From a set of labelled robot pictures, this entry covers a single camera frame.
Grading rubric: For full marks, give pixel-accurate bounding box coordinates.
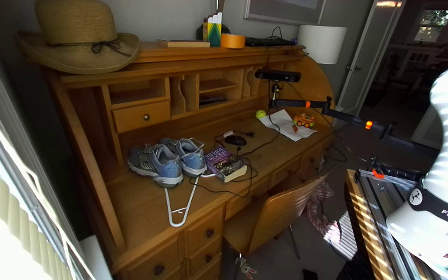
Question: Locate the white wire hanger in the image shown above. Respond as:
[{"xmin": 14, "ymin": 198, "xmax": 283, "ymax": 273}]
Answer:
[{"xmin": 161, "ymin": 177, "xmax": 200, "ymax": 231}]

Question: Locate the black computer mouse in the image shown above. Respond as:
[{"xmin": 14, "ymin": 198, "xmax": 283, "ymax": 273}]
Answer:
[{"xmin": 222, "ymin": 135, "xmax": 247, "ymax": 149}]

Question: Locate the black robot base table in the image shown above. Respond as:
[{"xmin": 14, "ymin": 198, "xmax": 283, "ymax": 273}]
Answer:
[{"xmin": 343, "ymin": 169, "xmax": 427, "ymax": 280}]

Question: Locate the purple paperback book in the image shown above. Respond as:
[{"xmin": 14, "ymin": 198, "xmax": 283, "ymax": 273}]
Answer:
[{"xmin": 203, "ymin": 145, "xmax": 250, "ymax": 184}]

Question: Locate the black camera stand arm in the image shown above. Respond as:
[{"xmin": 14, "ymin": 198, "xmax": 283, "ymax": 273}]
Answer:
[{"xmin": 269, "ymin": 80, "xmax": 396, "ymax": 142}]

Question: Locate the framed wall picture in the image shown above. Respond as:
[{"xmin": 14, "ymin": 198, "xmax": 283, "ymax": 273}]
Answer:
[{"xmin": 242, "ymin": 0, "xmax": 328, "ymax": 27}]

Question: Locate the wooden chair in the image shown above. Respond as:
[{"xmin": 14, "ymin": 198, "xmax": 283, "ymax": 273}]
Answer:
[{"xmin": 222, "ymin": 173, "xmax": 331, "ymax": 280}]

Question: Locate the white window frame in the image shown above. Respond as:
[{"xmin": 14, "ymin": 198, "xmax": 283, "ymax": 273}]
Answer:
[{"xmin": 0, "ymin": 30, "xmax": 98, "ymax": 280}]

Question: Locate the white paper sheet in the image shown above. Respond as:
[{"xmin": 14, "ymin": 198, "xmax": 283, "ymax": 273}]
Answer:
[{"xmin": 258, "ymin": 108, "xmax": 318, "ymax": 144}]

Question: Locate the orange tape roll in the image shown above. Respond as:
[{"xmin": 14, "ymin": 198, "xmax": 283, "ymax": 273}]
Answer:
[{"xmin": 219, "ymin": 33, "xmax": 247, "ymax": 51}]

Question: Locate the flat tan book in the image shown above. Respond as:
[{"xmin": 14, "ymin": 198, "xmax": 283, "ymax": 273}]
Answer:
[{"xmin": 155, "ymin": 40, "xmax": 213, "ymax": 51}]

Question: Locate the black stereo camera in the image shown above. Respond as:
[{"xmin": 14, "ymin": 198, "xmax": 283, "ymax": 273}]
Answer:
[{"xmin": 253, "ymin": 69, "xmax": 303, "ymax": 85}]

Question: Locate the white door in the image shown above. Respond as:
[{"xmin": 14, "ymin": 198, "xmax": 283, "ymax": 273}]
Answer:
[{"xmin": 334, "ymin": 0, "xmax": 407, "ymax": 119}]

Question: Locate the wooden roll-top desk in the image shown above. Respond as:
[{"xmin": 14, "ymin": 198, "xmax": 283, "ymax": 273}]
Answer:
[{"xmin": 42, "ymin": 44, "xmax": 339, "ymax": 280}]

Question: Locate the white box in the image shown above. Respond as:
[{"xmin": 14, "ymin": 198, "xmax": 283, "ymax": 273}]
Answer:
[{"xmin": 79, "ymin": 234, "xmax": 113, "ymax": 280}]

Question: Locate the background room window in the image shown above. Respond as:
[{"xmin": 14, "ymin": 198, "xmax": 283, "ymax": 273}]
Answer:
[{"xmin": 413, "ymin": 9, "xmax": 448, "ymax": 44}]

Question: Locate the patterned cloth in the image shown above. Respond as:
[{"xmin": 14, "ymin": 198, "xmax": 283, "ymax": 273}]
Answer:
[{"xmin": 303, "ymin": 181, "xmax": 336, "ymax": 237}]

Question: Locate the black thin cable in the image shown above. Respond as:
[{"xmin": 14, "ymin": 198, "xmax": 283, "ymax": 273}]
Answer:
[{"xmin": 189, "ymin": 127, "xmax": 283, "ymax": 200}]

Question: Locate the white lamp shade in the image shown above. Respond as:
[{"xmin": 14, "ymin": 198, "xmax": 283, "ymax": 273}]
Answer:
[{"xmin": 297, "ymin": 24, "xmax": 348, "ymax": 66}]

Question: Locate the black electronic box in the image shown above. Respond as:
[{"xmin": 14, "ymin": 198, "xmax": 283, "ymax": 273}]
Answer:
[{"xmin": 244, "ymin": 37, "xmax": 298, "ymax": 49}]

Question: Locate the straw sun hat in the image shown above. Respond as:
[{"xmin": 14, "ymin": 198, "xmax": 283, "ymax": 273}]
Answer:
[{"xmin": 17, "ymin": 0, "xmax": 141, "ymax": 77}]

